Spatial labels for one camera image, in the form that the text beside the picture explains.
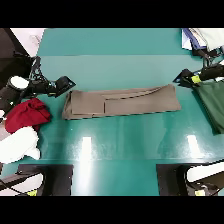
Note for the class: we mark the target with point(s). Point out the green garment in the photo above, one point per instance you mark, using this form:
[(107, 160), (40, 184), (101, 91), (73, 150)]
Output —
[(211, 101)]

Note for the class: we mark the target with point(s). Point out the white garment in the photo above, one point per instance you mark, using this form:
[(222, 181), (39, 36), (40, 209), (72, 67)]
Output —
[(18, 145), (210, 36)]

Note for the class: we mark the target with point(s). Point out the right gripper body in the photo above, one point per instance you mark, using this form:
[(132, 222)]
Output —
[(186, 78)]

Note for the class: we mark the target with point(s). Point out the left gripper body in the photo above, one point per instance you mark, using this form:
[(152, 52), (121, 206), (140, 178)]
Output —
[(64, 85)]

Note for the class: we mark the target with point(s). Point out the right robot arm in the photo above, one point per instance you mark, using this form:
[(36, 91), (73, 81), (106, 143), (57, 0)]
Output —
[(213, 71)]

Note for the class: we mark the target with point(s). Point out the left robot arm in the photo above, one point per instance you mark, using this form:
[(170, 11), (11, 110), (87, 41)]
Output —
[(16, 91)]

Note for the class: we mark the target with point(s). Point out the brown shirt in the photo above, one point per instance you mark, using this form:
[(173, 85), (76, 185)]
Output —
[(133, 101)]

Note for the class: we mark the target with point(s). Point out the red garment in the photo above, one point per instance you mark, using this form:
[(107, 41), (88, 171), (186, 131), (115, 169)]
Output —
[(26, 115)]

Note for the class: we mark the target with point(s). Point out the blue garment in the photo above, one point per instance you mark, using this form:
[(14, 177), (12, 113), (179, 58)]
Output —
[(188, 38)]

